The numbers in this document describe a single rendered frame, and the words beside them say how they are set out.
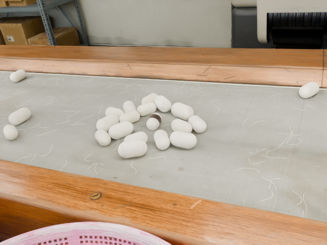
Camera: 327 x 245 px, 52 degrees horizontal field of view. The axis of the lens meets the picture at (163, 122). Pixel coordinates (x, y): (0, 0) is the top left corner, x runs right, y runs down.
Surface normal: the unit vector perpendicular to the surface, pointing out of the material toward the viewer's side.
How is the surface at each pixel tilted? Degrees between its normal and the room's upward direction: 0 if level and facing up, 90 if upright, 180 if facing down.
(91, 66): 45
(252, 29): 90
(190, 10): 90
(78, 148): 0
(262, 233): 0
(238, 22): 90
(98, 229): 75
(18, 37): 90
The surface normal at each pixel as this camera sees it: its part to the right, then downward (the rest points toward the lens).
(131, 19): -0.43, 0.51
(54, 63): -0.35, -0.24
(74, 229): -0.01, 0.27
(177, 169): -0.12, -0.85
